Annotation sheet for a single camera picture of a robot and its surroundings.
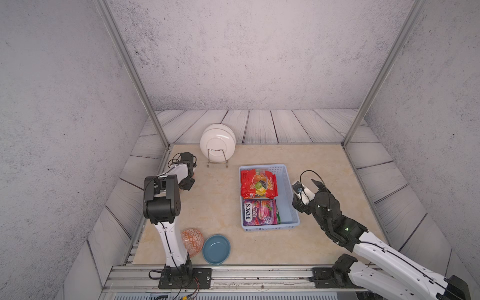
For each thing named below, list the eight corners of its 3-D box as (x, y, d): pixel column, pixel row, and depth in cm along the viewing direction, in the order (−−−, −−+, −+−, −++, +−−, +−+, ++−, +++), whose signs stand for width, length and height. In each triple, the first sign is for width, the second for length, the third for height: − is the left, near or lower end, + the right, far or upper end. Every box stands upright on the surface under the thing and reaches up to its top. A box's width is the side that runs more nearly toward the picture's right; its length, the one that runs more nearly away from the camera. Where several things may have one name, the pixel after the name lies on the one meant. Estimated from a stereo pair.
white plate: (203, 165, 112) (197, 142, 98) (207, 146, 123) (202, 123, 109) (234, 165, 112) (233, 142, 98) (235, 146, 123) (234, 123, 109)
